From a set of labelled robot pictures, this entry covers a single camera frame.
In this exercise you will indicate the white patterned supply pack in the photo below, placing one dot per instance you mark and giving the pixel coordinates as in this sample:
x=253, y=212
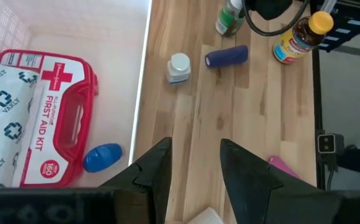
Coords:
x=2, y=124

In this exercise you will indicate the pink bandage roll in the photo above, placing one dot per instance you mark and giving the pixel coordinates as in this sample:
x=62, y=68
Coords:
x=281, y=166

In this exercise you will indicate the brown bottle with yellow cap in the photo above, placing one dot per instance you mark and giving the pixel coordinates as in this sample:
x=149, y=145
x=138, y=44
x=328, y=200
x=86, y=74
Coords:
x=298, y=40

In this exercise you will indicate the white perforated plastic basket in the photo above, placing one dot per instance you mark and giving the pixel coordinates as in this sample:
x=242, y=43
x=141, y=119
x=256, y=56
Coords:
x=111, y=62

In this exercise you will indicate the blue oval container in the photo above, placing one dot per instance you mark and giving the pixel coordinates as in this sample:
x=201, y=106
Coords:
x=102, y=157

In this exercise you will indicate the red first aid kit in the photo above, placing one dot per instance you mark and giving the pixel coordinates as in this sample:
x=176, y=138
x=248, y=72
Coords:
x=61, y=118

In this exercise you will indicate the small white pill bottle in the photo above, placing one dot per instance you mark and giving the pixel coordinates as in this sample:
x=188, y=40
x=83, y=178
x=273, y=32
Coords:
x=179, y=70

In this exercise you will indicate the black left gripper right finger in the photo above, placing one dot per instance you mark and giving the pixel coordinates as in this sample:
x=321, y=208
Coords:
x=254, y=193

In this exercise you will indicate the black metal table frame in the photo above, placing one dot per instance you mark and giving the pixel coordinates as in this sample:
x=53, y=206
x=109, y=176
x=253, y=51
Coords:
x=317, y=93

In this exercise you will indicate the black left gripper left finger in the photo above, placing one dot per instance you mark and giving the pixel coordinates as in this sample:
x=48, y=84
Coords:
x=153, y=177

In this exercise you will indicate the small black table camera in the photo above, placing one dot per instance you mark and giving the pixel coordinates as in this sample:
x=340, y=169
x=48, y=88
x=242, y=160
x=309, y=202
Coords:
x=328, y=144

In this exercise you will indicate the purple bandage roll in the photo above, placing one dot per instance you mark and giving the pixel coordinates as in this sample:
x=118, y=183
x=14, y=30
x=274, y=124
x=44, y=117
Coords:
x=226, y=56

